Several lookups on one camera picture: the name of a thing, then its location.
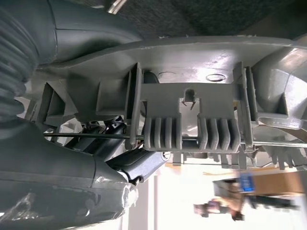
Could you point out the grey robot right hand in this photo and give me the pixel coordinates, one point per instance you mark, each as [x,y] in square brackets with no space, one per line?
[48,177]

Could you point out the brown cardboard box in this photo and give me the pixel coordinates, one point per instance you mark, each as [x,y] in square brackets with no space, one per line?
[275,182]

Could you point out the black remote controller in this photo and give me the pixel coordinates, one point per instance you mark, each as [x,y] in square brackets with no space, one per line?
[271,201]

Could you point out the blue drink can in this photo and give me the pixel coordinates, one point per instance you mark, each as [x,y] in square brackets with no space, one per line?
[246,182]

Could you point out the seated person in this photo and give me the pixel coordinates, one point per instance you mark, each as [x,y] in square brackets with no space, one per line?
[215,208]

